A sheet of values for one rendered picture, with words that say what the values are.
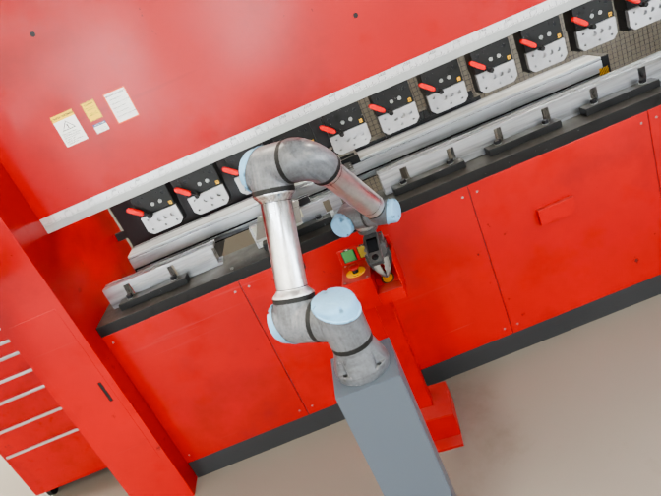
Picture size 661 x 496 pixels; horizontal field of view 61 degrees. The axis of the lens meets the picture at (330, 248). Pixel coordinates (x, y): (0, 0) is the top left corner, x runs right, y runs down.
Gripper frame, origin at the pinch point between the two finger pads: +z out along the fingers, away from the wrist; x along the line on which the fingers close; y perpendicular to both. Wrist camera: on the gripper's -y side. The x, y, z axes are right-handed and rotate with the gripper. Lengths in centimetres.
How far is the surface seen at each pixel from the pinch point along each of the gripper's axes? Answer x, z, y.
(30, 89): 95, -101, 31
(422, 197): -20.7, -9.8, 29.2
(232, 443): 95, 63, 5
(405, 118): -25, -37, 43
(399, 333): 3.4, 23.8, -3.6
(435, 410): 2, 61, -10
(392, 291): -0.8, 2.9, -6.8
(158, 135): 62, -69, 33
